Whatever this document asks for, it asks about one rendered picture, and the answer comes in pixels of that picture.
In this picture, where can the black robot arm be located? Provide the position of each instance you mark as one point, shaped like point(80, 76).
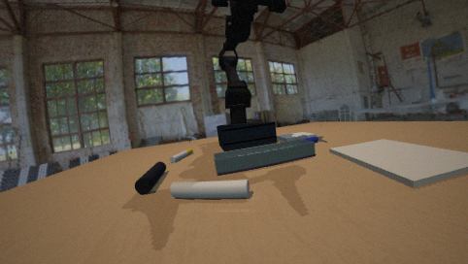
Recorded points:
point(237, 93)

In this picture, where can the black cylinder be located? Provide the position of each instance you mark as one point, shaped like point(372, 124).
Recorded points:
point(146, 182)

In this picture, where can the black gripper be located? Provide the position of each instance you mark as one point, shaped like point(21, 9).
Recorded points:
point(245, 9)

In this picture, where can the grey keyboard with white letter keys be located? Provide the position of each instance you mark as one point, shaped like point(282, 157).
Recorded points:
point(245, 159)

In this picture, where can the blue stylus with grey tip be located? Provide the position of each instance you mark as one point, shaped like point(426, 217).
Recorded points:
point(314, 139)

